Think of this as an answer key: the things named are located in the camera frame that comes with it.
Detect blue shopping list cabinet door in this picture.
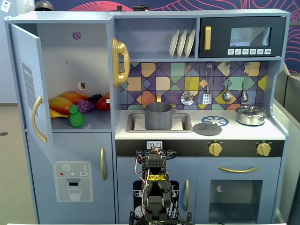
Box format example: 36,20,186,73
9,23,57,165

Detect white wall paper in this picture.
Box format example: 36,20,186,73
0,0,12,13

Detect orange red toy mango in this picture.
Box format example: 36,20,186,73
57,90,89,105

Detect dark helmet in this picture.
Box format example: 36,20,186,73
34,0,55,12

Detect purple toy grapes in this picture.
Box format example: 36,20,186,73
76,100,96,114

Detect black cable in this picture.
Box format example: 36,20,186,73
162,151,195,225

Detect gray pot lid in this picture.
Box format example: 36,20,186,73
193,116,223,136

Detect steel toy skimmer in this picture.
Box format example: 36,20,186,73
180,63,195,105

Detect dark toy grapes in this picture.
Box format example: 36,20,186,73
88,94,103,104

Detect gold toy telephone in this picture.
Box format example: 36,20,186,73
111,37,131,89

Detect blue oven door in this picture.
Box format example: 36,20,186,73
196,157,282,223

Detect gold dishwasher door handle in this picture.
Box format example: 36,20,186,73
185,179,190,211

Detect white toy plate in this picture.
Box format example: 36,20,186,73
184,29,196,58
169,29,180,58
176,29,188,58

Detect gold ice dispenser door handle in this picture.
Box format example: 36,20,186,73
100,146,107,181

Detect black round object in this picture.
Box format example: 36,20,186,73
133,4,150,12

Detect blue stove burner disc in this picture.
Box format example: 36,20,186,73
201,115,229,127
236,119,265,127

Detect blue wooden toy kitchen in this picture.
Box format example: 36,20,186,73
4,8,291,225

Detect steel toy spatula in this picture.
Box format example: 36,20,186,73
202,63,213,105

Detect yellow toy banana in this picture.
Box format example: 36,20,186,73
50,108,70,120

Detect green toy vegetable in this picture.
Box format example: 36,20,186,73
68,104,85,128

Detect steel toy pot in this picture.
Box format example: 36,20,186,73
235,111,268,126

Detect blue dishwasher door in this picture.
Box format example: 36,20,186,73
116,157,197,225

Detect gold oven handle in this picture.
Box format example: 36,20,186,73
217,165,259,173

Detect gold stove knob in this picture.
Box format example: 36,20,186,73
255,141,272,157
208,141,223,157

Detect toy microwave with gold handle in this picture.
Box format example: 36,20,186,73
198,16,287,58

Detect gray desk divider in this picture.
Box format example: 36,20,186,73
272,103,300,225

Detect steel toy ladle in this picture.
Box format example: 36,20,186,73
221,62,233,103

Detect steel toy whisk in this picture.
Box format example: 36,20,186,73
241,62,250,102

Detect gold curved cabinet door handle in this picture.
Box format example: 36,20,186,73
32,95,48,143

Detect gray toy sink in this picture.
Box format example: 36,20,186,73
126,112,193,133

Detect yellow red toy mango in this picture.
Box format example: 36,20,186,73
48,97,72,115

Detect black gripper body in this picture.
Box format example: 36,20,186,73
143,147,166,175

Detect gold microwave handle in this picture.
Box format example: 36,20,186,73
203,26,212,51

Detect gray plastic pot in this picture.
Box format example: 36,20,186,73
141,102,177,131

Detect blue ice dispenser door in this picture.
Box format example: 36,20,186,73
26,131,113,225

